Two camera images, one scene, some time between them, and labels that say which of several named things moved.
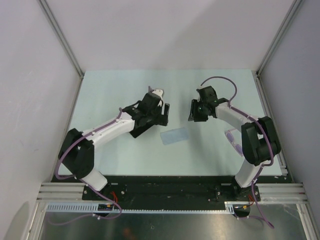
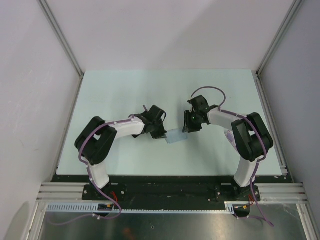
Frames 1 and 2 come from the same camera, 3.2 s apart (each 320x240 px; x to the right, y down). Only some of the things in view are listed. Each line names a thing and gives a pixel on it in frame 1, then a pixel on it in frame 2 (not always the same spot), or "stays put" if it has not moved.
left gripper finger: x=167 y=107 to x=163 y=136
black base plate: x=153 y=189 stays put
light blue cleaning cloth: x=174 y=135 stays put
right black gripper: x=194 y=114 to x=188 y=126
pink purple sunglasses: x=238 y=149 stays put
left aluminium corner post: x=61 y=36 stays put
